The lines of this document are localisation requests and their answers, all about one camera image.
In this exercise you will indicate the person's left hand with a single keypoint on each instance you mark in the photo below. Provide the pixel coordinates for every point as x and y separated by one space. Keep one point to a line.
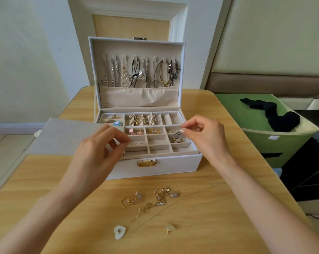
93 164

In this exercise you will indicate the person's right hand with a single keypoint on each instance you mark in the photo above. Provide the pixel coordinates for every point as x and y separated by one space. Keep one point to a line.
210 137

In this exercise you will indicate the beige earring panel flap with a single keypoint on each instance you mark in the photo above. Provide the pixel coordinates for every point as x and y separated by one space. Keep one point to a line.
59 137

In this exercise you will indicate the gold pink earring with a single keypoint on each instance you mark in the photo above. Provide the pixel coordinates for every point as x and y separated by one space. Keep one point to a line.
139 131

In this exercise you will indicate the small earrings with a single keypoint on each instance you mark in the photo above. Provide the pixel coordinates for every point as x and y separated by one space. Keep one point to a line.
159 197

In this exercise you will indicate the white jewelry box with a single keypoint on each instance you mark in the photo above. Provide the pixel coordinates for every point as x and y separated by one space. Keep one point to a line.
143 97

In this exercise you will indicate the person's right forearm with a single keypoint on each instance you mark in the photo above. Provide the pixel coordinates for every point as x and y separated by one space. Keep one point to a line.
276 209

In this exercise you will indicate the person's left forearm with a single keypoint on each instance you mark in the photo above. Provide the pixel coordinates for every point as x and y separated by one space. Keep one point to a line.
32 224

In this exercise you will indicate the black cloth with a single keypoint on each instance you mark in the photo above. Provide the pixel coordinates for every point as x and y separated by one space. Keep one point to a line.
278 120

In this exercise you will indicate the black low cabinet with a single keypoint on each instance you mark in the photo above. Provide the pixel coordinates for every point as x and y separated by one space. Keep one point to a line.
307 172

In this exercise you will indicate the beige padded wall panel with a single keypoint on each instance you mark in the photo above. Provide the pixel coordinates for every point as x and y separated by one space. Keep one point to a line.
270 39

